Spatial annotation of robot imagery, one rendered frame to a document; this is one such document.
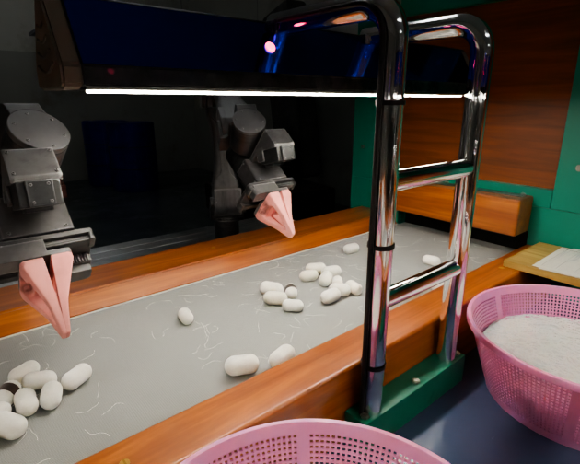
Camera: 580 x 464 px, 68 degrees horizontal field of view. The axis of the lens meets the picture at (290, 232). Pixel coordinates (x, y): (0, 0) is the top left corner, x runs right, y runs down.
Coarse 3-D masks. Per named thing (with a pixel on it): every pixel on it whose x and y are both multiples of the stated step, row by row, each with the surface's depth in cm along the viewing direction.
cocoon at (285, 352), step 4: (284, 344) 50; (288, 344) 50; (280, 348) 49; (284, 348) 49; (288, 348) 49; (292, 348) 50; (276, 352) 48; (280, 352) 48; (284, 352) 49; (288, 352) 49; (292, 352) 49; (272, 356) 48; (276, 356) 48; (280, 356) 48; (284, 356) 48; (288, 356) 49; (292, 356) 49; (272, 360) 48; (276, 360) 48; (280, 360) 48; (284, 360) 48; (272, 364) 48; (276, 364) 48
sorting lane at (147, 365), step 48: (432, 240) 94; (192, 288) 70; (240, 288) 70; (48, 336) 56; (96, 336) 56; (144, 336) 56; (192, 336) 56; (240, 336) 56; (288, 336) 56; (336, 336) 56; (0, 384) 46; (96, 384) 46; (144, 384) 46; (192, 384) 46; (48, 432) 40; (96, 432) 40
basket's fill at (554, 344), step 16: (496, 320) 61; (512, 320) 61; (528, 320) 62; (544, 320) 62; (560, 320) 61; (576, 320) 62; (496, 336) 57; (512, 336) 57; (528, 336) 56; (544, 336) 57; (560, 336) 56; (576, 336) 56; (512, 352) 54; (528, 352) 53; (544, 352) 53; (560, 352) 54; (576, 352) 53; (544, 368) 50; (560, 368) 50; (576, 368) 49
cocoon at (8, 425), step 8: (0, 416) 38; (8, 416) 38; (16, 416) 39; (0, 424) 38; (8, 424) 38; (16, 424) 38; (24, 424) 39; (0, 432) 38; (8, 432) 38; (16, 432) 38; (24, 432) 39
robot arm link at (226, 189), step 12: (216, 144) 103; (216, 156) 103; (216, 168) 103; (228, 168) 104; (216, 180) 103; (228, 180) 104; (216, 192) 103; (228, 192) 104; (240, 192) 104; (216, 204) 103; (228, 204) 104
